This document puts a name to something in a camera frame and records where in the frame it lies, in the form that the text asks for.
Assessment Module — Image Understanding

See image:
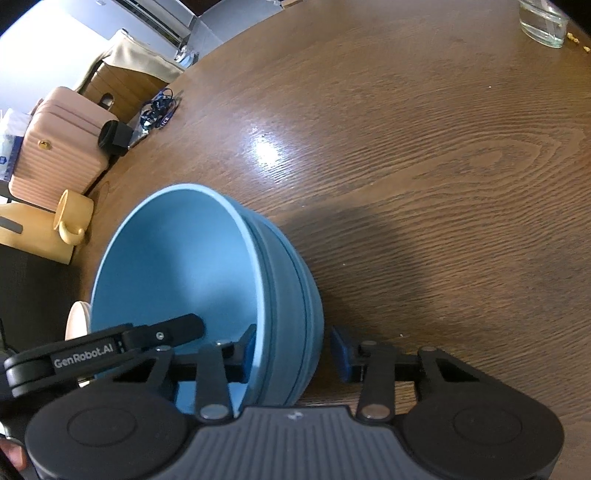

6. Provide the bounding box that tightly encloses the clear drinking glass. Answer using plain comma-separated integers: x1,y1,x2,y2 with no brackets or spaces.
518,0,569,49

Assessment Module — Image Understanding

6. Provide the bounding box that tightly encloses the stack of white plates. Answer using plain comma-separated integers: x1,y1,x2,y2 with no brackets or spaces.
65,301,91,340

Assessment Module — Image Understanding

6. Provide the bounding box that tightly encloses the clear plastic packet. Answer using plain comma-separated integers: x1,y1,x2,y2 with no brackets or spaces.
128,120,152,149

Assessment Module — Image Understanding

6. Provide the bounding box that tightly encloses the beige cloth on chair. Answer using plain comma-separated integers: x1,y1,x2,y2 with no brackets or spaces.
76,29,185,93

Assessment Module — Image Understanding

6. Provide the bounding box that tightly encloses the yellow ceramic mug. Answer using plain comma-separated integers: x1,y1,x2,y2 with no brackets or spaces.
53,190,94,246

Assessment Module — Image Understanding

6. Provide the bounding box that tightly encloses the pink ribbed suitcase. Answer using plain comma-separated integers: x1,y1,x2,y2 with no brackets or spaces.
8,87,116,211

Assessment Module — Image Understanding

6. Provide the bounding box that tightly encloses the large blue bowl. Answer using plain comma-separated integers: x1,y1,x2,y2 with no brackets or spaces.
88,184,325,410

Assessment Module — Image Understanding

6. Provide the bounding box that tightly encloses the wooden chair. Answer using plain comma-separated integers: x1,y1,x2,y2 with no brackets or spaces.
78,62,167,123

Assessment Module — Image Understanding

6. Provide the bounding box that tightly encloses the black cylindrical cup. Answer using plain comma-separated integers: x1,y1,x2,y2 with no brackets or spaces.
98,120,133,157

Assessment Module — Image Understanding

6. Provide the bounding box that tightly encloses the person's left hand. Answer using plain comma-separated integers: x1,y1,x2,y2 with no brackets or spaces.
0,438,27,472

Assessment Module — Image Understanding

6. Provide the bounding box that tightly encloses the tissue pack on suitcase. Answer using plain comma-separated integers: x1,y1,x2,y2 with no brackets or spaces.
0,108,32,182

